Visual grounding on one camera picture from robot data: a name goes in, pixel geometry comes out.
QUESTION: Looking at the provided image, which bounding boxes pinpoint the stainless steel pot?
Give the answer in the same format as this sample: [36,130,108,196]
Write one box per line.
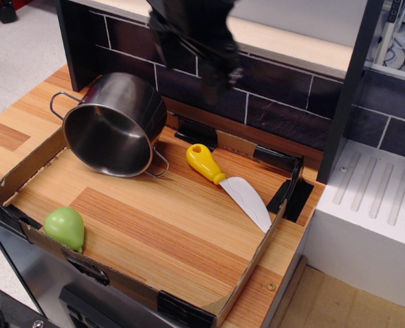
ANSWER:
[60,72,167,178]

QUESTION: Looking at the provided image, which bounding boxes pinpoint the yellow handled toy knife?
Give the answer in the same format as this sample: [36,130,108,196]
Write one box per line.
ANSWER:
[185,143,272,233]

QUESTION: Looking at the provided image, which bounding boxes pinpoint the white grooved sink drainboard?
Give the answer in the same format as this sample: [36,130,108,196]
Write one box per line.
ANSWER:
[317,141,405,244]

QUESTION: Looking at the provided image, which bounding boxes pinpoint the black post at back left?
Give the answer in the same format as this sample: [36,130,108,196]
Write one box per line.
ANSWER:
[55,1,101,92]

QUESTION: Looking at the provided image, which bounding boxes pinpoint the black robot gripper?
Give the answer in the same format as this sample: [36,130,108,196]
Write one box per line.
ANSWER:
[148,1,241,105]

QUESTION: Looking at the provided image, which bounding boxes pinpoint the black object on floor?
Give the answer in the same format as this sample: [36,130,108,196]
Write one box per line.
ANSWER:
[0,0,17,24]

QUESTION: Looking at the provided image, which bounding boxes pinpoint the dark grey vertical post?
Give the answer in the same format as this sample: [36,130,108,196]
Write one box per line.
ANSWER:
[317,0,383,184]

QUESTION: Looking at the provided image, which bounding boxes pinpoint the cables behind shelf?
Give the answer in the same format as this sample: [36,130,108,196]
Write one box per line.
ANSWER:
[376,0,405,74]

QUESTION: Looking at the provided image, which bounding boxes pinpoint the cardboard fence with black tape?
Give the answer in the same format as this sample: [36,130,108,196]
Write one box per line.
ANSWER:
[0,111,322,327]

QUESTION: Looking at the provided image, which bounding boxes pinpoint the green toy pear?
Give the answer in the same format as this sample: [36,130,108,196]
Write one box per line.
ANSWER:
[43,207,85,253]

